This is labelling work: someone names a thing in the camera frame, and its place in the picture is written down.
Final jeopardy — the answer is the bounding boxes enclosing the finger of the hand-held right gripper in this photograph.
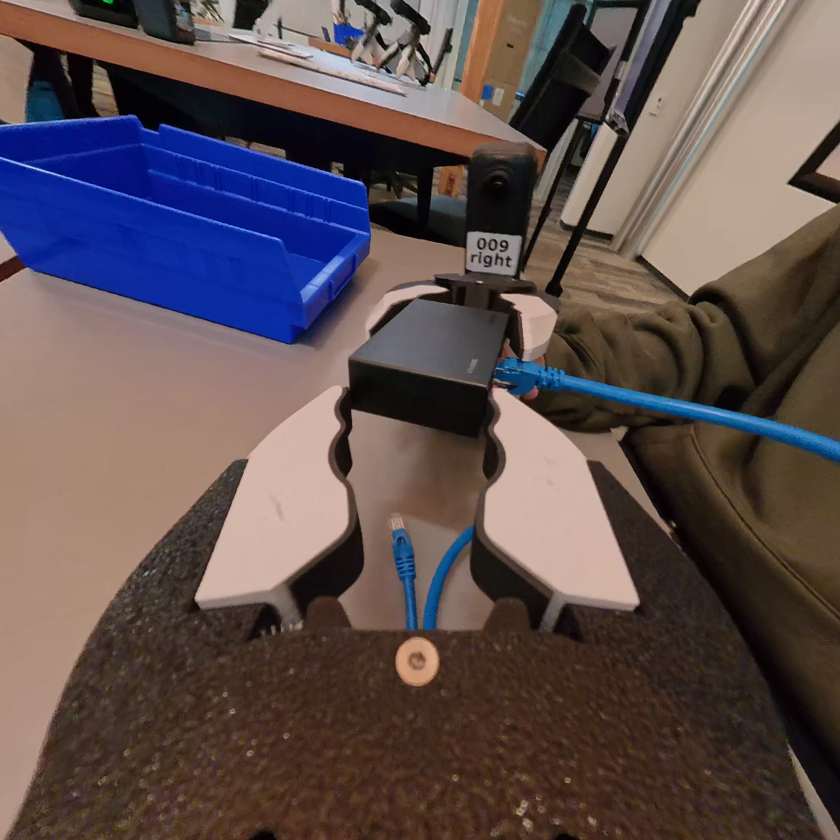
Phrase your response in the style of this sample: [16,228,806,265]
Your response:
[501,292,560,362]
[364,285,455,340]

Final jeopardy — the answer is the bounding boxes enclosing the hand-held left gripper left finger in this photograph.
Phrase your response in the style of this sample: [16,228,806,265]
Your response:
[194,385,366,613]

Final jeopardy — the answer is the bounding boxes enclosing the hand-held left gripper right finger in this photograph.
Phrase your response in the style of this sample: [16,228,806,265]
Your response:
[471,390,641,626]

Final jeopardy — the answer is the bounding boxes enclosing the black network switch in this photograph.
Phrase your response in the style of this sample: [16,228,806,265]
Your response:
[347,298,513,439]

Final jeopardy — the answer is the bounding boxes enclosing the blue ethernet cable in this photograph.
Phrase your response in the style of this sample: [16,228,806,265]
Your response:
[390,357,840,632]

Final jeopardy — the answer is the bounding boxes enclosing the person's right forearm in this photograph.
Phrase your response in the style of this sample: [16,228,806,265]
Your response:
[525,203,840,435]

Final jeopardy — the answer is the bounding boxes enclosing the person's right hand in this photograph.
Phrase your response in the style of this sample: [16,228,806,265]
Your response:
[509,354,546,403]

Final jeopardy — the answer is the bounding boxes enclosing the black tripod stand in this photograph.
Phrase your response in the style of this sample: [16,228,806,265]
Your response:
[524,0,698,298]

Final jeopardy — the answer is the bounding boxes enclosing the black folding chair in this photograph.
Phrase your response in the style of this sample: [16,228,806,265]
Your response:
[508,3,622,173]

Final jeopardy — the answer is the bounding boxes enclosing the wooden table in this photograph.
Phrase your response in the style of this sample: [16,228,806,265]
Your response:
[0,0,547,229]

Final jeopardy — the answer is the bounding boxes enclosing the cardboard box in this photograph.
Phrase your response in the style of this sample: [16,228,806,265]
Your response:
[458,0,547,123]

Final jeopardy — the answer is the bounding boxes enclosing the person's olive hoodie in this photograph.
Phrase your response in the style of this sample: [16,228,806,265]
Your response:
[616,354,840,798]

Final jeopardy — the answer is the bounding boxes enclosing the papers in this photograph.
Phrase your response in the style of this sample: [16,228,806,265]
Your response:
[257,41,409,97]

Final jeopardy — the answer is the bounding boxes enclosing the blue plastic bin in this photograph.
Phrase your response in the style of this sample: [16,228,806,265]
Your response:
[0,114,372,346]

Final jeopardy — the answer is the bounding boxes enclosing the black box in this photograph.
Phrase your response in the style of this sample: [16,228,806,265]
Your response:
[134,0,198,47]

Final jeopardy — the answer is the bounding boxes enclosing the black device with green display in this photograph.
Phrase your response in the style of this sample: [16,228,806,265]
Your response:
[68,0,140,30]

